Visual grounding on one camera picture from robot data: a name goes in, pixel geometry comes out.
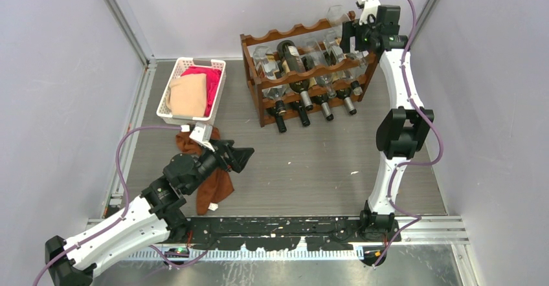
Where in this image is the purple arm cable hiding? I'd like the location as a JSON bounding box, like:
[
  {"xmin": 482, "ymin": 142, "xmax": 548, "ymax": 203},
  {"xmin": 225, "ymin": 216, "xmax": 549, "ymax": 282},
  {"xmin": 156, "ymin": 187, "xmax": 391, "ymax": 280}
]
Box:
[
  {"xmin": 32, "ymin": 125, "xmax": 211, "ymax": 286},
  {"xmin": 362, "ymin": 0, "xmax": 444, "ymax": 268}
]

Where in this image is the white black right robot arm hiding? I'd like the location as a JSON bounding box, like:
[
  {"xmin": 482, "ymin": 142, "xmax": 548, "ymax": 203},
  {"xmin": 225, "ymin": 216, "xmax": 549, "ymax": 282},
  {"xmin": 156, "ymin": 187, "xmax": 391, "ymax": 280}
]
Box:
[{"xmin": 340, "ymin": 0, "xmax": 434, "ymax": 241}]

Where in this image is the brown towel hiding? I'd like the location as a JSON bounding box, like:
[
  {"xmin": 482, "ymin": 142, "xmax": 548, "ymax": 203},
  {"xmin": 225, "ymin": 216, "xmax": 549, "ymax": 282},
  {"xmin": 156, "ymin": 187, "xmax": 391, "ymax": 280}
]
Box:
[{"xmin": 175, "ymin": 131, "xmax": 234, "ymax": 215}]

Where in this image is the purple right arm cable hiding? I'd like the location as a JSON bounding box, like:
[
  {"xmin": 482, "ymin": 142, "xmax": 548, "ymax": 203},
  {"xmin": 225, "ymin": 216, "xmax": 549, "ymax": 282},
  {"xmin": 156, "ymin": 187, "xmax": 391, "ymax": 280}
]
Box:
[{"xmin": 362, "ymin": 0, "xmax": 444, "ymax": 268}]

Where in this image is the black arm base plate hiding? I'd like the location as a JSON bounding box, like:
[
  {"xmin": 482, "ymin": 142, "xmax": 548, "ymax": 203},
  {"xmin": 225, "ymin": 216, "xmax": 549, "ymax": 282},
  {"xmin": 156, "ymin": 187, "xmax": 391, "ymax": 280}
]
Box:
[{"xmin": 166, "ymin": 216, "xmax": 401, "ymax": 252}]

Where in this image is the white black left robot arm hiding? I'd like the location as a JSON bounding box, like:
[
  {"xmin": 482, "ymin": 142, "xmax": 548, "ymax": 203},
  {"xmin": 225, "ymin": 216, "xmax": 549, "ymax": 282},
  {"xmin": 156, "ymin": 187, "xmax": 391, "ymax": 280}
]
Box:
[{"xmin": 45, "ymin": 140, "xmax": 254, "ymax": 285}]

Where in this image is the dark wine bottle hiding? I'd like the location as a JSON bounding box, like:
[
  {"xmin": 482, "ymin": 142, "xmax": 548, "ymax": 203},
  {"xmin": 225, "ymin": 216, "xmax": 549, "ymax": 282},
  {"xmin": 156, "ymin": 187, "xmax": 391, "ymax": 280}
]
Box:
[{"xmin": 302, "ymin": 55, "xmax": 335, "ymax": 122}]

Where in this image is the peach folded cloth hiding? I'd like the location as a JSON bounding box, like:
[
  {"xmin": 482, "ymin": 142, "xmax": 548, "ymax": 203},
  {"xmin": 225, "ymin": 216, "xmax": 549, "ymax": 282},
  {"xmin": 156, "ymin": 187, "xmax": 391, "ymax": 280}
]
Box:
[{"xmin": 167, "ymin": 74, "xmax": 207, "ymax": 117}]

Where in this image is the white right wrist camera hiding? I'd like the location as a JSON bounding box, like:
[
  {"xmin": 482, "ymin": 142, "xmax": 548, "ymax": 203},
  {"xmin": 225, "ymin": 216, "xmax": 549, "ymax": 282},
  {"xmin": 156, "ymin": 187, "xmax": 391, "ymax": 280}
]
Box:
[{"xmin": 356, "ymin": 0, "xmax": 381, "ymax": 25}]

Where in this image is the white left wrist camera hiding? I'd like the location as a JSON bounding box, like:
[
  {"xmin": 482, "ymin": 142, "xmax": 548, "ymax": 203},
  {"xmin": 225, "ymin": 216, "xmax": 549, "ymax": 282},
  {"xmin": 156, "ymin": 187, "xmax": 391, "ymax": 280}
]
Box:
[{"xmin": 180, "ymin": 122, "xmax": 216, "ymax": 151}]

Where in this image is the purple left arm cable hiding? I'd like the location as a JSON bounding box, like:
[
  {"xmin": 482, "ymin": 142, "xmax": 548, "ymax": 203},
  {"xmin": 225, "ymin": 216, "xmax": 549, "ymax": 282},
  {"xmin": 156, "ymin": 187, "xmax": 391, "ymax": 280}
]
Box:
[{"xmin": 32, "ymin": 125, "xmax": 211, "ymax": 286}]

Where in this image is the clear bottle brown label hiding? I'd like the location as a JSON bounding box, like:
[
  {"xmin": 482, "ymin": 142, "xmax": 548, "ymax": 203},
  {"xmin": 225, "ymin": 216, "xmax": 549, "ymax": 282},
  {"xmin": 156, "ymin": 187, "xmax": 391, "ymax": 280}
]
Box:
[{"xmin": 252, "ymin": 46, "xmax": 287, "ymax": 101}]

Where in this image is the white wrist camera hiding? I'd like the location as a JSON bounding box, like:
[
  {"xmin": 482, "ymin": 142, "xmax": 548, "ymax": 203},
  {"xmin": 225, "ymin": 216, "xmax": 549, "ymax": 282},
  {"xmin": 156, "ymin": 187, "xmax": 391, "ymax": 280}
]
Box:
[
  {"xmin": 356, "ymin": 0, "xmax": 381, "ymax": 25},
  {"xmin": 180, "ymin": 122, "xmax": 216, "ymax": 151}
]

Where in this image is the dark bottle white label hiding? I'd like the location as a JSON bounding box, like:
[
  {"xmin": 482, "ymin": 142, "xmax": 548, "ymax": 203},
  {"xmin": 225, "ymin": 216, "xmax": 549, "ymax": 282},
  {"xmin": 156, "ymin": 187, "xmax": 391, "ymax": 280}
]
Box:
[{"xmin": 290, "ymin": 100, "xmax": 311, "ymax": 127}]

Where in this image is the pink folded cloth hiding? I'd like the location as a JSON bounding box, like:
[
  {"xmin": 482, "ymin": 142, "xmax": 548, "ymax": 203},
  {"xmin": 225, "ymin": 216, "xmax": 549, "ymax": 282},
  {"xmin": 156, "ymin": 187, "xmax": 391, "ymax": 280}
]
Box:
[{"xmin": 181, "ymin": 66, "xmax": 221, "ymax": 116}]

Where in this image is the white plastic basket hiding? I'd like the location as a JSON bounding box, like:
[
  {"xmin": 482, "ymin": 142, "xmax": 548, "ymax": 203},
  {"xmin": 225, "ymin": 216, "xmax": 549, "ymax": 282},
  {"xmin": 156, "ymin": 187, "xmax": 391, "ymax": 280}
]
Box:
[{"xmin": 156, "ymin": 57, "xmax": 226, "ymax": 125}]

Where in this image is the brown wooden wine rack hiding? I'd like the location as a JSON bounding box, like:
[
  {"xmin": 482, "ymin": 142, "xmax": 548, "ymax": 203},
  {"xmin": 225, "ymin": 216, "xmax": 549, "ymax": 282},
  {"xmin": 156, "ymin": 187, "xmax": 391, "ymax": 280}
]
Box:
[{"xmin": 240, "ymin": 11, "xmax": 379, "ymax": 133}]

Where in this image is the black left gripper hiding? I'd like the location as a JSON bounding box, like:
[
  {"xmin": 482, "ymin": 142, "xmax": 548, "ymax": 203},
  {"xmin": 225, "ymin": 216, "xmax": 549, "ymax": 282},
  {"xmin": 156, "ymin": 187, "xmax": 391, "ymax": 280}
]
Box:
[{"xmin": 185, "ymin": 138, "xmax": 252, "ymax": 194}]

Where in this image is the green bottle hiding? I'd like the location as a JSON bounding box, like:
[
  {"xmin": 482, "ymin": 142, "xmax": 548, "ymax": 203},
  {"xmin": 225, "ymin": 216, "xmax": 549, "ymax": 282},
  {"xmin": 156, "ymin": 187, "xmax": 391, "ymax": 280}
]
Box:
[{"xmin": 276, "ymin": 39, "xmax": 315, "ymax": 113}]

